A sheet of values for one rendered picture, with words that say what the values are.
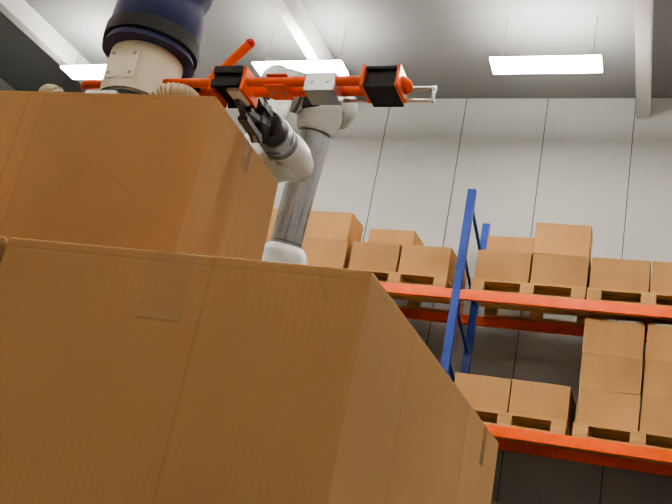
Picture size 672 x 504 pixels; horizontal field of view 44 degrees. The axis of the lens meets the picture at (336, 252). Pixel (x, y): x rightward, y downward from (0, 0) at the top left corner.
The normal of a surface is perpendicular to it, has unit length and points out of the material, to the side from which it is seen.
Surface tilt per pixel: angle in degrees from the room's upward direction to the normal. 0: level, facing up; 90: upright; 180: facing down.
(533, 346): 90
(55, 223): 90
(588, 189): 90
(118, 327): 90
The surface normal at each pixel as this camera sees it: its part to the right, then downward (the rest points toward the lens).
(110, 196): -0.25, -0.35
